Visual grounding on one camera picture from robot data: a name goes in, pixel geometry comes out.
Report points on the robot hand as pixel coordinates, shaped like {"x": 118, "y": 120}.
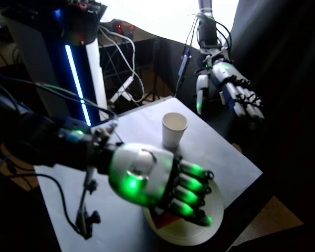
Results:
{"x": 224, "y": 72}
{"x": 141, "y": 170}

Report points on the white paper cup blue triangles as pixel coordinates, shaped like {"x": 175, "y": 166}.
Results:
{"x": 173, "y": 134}

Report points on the Rubik's cube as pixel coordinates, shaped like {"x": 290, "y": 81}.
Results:
{"x": 166, "y": 220}

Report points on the white paper plate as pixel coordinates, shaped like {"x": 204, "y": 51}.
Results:
{"x": 189, "y": 233}

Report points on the black curtain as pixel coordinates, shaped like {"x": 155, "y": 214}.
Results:
{"x": 278, "y": 39}

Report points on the white power strip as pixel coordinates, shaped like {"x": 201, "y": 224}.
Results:
{"x": 122, "y": 89}

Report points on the black device with red light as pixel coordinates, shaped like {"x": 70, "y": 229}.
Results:
{"x": 123, "y": 27}

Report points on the black column with blue light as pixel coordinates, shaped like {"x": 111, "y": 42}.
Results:
{"x": 68, "y": 26}

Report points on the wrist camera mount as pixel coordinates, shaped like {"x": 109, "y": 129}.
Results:
{"x": 85, "y": 218}

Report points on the white post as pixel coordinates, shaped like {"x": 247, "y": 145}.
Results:
{"x": 95, "y": 73}

